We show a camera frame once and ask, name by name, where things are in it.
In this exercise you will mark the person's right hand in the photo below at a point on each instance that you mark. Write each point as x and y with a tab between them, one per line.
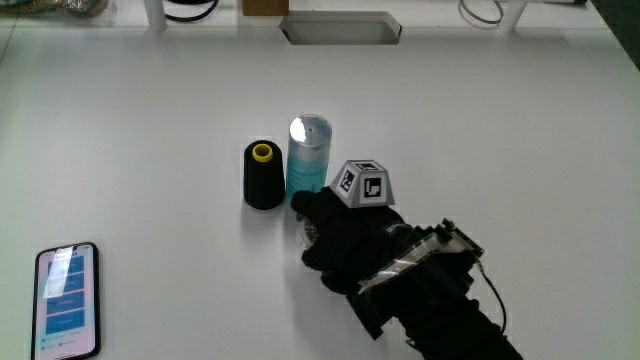
350	240

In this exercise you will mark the person's right forearm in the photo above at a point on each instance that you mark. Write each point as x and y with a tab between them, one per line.
450	325

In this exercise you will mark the blue bottle silver cap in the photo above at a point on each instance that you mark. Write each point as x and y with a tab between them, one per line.
307	155

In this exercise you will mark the black thread spool yellow core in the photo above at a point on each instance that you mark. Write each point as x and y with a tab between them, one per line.
263	177

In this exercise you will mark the white cardboard tray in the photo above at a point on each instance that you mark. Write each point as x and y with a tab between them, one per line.
340	29

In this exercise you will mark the brown wooden block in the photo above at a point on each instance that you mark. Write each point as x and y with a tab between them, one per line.
265	7

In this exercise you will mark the black smartphone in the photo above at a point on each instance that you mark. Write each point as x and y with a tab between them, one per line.
66	301

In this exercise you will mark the clear plastic bag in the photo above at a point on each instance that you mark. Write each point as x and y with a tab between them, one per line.
60	7

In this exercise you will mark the white post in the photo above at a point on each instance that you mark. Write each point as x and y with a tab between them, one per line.
512	15
155	14

